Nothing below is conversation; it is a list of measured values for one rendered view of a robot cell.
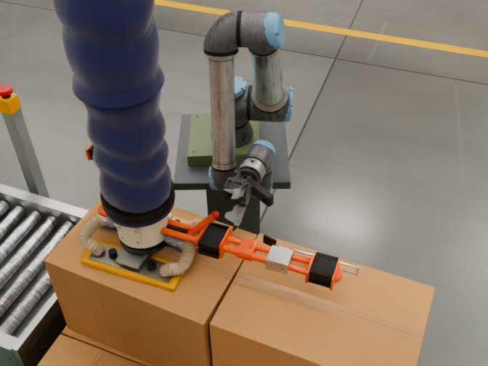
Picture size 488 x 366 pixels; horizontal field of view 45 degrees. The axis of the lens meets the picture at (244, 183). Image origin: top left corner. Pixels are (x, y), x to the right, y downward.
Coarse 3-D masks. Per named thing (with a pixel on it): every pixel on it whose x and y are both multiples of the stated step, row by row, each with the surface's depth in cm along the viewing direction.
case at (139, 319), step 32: (224, 224) 206; (64, 256) 196; (160, 256) 196; (224, 256) 195; (64, 288) 201; (96, 288) 191; (128, 288) 186; (160, 288) 186; (192, 288) 186; (224, 288) 186; (96, 320) 207; (128, 320) 196; (160, 320) 186; (192, 320) 177; (128, 352) 212; (160, 352) 201; (192, 352) 190
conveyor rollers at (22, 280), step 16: (0, 208) 270; (16, 208) 269; (0, 224) 262; (32, 224) 264; (48, 224) 262; (64, 224) 262; (16, 240) 257; (32, 240) 255; (0, 256) 250; (16, 256) 248; (0, 272) 242; (32, 272) 243; (0, 288) 240; (16, 288) 236; (32, 288) 236; (0, 304) 230; (32, 304) 232; (16, 320) 226
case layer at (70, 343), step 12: (60, 336) 220; (72, 336) 220; (84, 336) 220; (60, 348) 216; (72, 348) 216; (84, 348) 216; (96, 348) 216; (108, 348) 216; (48, 360) 213; (60, 360) 213; (72, 360) 213; (84, 360) 213; (96, 360) 213; (108, 360) 212; (120, 360) 212; (132, 360) 213
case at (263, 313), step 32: (256, 288) 186; (288, 288) 186; (320, 288) 186; (352, 288) 186; (384, 288) 185; (416, 288) 185; (224, 320) 177; (256, 320) 177; (288, 320) 177; (320, 320) 177; (352, 320) 177; (384, 320) 177; (416, 320) 177; (224, 352) 184; (256, 352) 176; (288, 352) 169; (320, 352) 169; (352, 352) 169; (384, 352) 169; (416, 352) 169
